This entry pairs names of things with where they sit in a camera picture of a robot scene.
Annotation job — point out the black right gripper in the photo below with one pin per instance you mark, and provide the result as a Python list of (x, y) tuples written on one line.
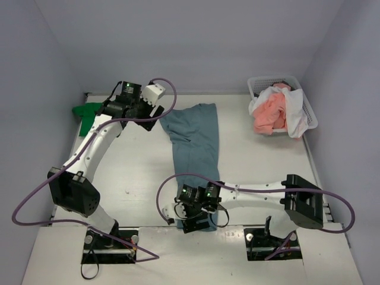
[(193, 221)]

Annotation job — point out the white t shirt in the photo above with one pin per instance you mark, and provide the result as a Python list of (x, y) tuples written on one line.
[(297, 110)]

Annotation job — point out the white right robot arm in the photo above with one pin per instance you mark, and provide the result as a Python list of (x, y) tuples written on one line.
[(290, 204)]

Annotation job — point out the white laundry basket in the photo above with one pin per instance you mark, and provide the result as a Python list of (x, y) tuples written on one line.
[(258, 84)]

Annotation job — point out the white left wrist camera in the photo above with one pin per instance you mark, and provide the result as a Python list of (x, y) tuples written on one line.
[(152, 93)]

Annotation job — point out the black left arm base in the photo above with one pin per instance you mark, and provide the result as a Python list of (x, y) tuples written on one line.
[(103, 250)]

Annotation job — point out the grey-blue t shirt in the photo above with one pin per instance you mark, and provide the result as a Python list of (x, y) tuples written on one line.
[(194, 134)]

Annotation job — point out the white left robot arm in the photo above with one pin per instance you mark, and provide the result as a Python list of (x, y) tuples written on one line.
[(73, 190)]

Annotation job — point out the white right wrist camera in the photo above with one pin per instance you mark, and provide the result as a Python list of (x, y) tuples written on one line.
[(174, 212)]

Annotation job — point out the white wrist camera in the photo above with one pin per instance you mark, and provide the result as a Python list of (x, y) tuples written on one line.
[(174, 212), (152, 93)]

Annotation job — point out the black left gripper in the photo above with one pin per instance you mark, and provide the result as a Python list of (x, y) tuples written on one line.
[(147, 117)]

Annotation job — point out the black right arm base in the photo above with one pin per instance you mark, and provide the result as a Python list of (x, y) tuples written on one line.
[(259, 244)]

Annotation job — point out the pink t shirt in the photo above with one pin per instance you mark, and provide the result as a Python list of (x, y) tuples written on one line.
[(270, 110)]

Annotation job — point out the green t shirt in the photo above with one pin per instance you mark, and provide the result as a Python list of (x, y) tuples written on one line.
[(87, 113)]

